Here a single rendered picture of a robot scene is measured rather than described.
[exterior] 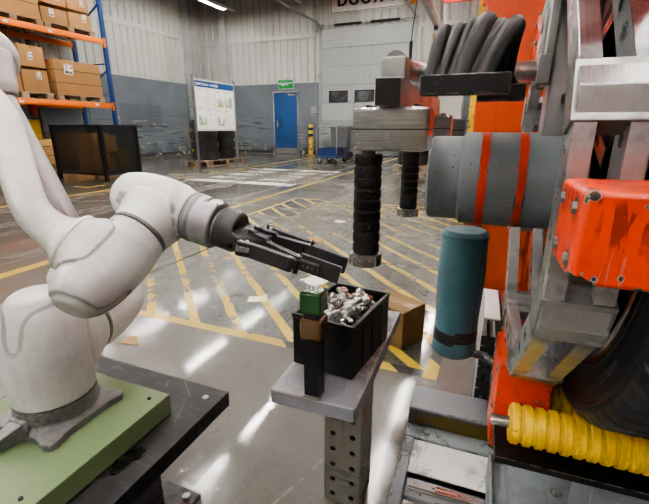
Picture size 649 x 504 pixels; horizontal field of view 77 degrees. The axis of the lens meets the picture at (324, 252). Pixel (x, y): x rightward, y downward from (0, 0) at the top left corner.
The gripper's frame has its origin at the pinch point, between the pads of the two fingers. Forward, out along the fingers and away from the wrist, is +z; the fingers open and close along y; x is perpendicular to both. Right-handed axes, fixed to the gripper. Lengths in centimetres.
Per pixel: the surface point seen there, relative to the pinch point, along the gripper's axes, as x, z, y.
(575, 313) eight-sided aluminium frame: -13.5, 28.8, -23.2
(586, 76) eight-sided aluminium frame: -33.2, 21.0, -22.4
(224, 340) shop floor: 86, -50, 83
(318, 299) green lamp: 4.9, 1.2, -3.7
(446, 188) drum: -18.3, 14.5, -1.4
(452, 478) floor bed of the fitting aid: 53, 42, 24
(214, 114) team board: 77, -469, 780
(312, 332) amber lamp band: 11.3, 1.8, -3.7
